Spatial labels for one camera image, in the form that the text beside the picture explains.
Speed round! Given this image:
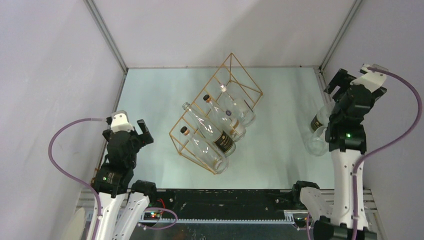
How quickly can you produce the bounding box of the greenish bottle black label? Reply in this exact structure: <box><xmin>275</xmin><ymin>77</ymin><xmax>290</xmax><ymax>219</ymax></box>
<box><xmin>310</xmin><ymin>101</ymin><xmax>336</xmax><ymax>133</ymax></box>

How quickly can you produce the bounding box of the squat clear glass bottle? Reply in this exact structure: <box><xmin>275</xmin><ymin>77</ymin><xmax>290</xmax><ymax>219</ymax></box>
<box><xmin>304</xmin><ymin>126</ymin><xmax>329</xmax><ymax>157</ymax></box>

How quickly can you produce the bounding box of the clear bottle black cap front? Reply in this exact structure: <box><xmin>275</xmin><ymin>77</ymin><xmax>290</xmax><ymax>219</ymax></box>
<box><xmin>180</xmin><ymin>126</ymin><xmax>229</xmax><ymax>175</ymax></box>

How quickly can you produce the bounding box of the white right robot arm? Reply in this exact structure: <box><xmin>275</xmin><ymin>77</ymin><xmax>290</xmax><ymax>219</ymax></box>
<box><xmin>290</xmin><ymin>64</ymin><xmax>388</xmax><ymax>240</ymax></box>

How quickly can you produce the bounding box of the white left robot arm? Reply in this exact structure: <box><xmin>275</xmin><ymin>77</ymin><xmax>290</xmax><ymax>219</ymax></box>
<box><xmin>86</xmin><ymin>117</ymin><xmax>158</xmax><ymax>240</ymax></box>

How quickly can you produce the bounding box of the clear bottle black gold label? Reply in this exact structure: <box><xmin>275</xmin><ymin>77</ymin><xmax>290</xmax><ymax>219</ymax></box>
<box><xmin>182</xmin><ymin>102</ymin><xmax>236</xmax><ymax>157</ymax></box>

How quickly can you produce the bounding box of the clear bottle black cap white label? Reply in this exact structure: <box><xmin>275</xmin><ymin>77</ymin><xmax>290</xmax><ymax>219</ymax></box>
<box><xmin>202</xmin><ymin>94</ymin><xmax>246</xmax><ymax>142</ymax></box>

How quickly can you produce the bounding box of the clear bottle silver cap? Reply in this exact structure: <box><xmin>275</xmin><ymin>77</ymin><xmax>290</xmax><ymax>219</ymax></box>
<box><xmin>219</xmin><ymin>84</ymin><xmax>256</xmax><ymax>127</ymax></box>

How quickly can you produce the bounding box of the left circuit board with leds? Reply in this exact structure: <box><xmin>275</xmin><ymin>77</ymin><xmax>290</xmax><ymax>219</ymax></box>
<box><xmin>142</xmin><ymin>211</ymin><xmax>162</xmax><ymax>221</ymax></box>

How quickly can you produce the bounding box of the circuit board with leds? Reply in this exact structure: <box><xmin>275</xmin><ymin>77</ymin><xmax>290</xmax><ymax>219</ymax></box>
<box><xmin>142</xmin><ymin>211</ymin><xmax>162</xmax><ymax>221</ymax></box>
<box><xmin>293</xmin><ymin>216</ymin><xmax>308</xmax><ymax>228</ymax></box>

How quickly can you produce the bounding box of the right circuit board with leds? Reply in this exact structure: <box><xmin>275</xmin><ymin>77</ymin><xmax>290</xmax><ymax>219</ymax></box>
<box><xmin>293</xmin><ymin>216</ymin><xmax>308</xmax><ymax>228</ymax></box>

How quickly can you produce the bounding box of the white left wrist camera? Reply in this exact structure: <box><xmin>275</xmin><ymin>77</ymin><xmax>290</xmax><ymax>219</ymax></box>
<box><xmin>110</xmin><ymin>110</ymin><xmax>134</xmax><ymax>133</ymax></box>

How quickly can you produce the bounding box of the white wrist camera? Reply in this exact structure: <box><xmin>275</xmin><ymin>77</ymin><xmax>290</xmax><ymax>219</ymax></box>
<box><xmin>110</xmin><ymin>110</ymin><xmax>134</xmax><ymax>133</ymax></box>
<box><xmin>350</xmin><ymin>63</ymin><xmax>388</xmax><ymax>93</ymax></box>

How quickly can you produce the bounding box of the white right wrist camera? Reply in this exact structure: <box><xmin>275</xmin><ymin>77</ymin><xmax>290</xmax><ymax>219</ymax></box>
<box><xmin>350</xmin><ymin>63</ymin><xmax>388</xmax><ymax>93</ymax></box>

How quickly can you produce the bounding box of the gold wire wine rack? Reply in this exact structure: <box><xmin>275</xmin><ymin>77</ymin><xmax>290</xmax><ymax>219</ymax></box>
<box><xmin>169</xmin><ymin>53</ymin><xmax>264</xmax><ymax>175</ymax></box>

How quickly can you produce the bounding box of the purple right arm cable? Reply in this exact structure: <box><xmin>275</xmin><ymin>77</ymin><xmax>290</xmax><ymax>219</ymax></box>
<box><xmin>349</xmin><ymin>66</ymin><xmax>424</xmax><ymax>240</ymax></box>

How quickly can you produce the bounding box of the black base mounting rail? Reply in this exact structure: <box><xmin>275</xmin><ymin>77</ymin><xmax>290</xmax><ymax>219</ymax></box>
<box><xmin>156</xmin><ymin>189</ymin><xmax>308</xmax><ymax>222</ymax></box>

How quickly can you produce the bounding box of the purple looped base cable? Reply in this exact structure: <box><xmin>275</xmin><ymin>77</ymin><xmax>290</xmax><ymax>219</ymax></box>
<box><xmin>137</xmin><ymin>206</ymin><xmax>179</xmax><ymax>231</ymax></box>

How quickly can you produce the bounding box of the aluminium frame profile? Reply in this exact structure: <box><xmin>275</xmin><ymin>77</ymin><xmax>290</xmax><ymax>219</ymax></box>
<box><xmin>83</xmin><ymin>0</ymin><xmax>129</xmax><ymax>74</ymax></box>

